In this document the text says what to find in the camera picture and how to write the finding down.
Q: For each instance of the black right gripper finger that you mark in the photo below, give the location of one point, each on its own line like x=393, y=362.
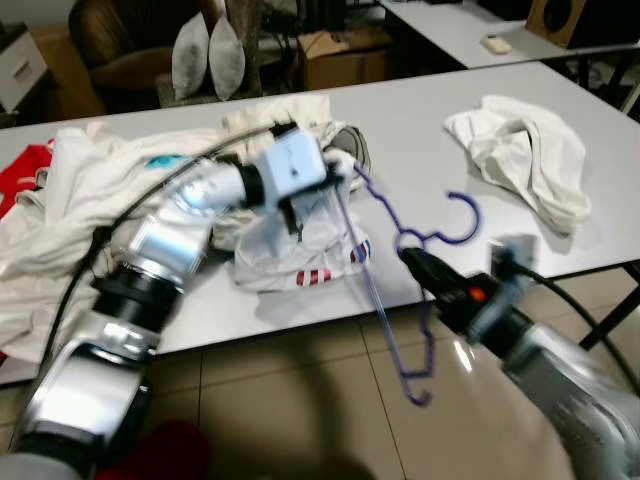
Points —
x=428, y=268
x=420, y=280

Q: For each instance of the purple plastic hanger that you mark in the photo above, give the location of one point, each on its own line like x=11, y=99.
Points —
x=410, y=238

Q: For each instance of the white shirt with striped print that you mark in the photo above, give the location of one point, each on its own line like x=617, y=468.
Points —
x=300, y=250

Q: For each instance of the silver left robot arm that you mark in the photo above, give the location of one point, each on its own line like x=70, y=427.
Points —
x=150, y=250

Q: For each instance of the cream cloth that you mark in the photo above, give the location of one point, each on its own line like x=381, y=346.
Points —
x=290, y=110

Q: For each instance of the crumpled white garment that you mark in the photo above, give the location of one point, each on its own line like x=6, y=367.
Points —
x=520, y=160

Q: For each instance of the grey table with black legs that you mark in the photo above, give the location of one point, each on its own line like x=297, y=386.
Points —
x=420, y=110

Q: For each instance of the cardboard box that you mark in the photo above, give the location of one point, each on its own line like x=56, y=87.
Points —
x=345, y=55

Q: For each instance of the grey pillow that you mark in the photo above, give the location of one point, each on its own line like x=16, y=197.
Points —
x=227, y=55
x=190, y=55

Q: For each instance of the large white garment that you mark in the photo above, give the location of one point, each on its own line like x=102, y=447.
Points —
x=70, y=190

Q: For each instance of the small white device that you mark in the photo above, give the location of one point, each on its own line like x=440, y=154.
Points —
x=495, y=44

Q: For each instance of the brown armchair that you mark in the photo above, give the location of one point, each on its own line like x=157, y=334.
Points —
x=120, y=40

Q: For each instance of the white desk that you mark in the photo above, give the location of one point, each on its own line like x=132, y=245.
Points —
x=450, y=25

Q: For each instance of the red garment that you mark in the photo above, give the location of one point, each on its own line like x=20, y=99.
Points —
x=25, y=170

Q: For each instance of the dark red cloth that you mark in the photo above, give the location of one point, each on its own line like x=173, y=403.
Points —
x=160, y=455

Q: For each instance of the wooden speaker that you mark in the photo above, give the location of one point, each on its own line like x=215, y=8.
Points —
x=565, y=20

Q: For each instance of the white drawer unit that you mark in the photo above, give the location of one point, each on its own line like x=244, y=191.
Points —
x=20, y=65

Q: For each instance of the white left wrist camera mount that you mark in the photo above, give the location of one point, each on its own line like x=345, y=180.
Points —
x=293, y=160

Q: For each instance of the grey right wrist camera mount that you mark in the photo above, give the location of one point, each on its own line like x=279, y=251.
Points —
x=515, y=252

